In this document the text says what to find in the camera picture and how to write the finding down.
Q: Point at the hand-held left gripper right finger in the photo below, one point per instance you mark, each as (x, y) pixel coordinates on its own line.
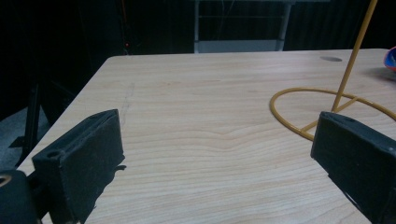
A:
(361, 155)

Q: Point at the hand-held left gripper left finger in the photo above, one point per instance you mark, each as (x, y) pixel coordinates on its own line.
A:
(81, 161)

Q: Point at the black metal stand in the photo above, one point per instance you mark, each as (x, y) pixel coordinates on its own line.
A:
(31, 124)

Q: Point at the blue and red bowl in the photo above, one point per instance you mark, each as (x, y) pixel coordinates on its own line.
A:
(391, 59)

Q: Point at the grey metal frame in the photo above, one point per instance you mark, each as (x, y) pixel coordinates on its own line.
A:
(239, 45)

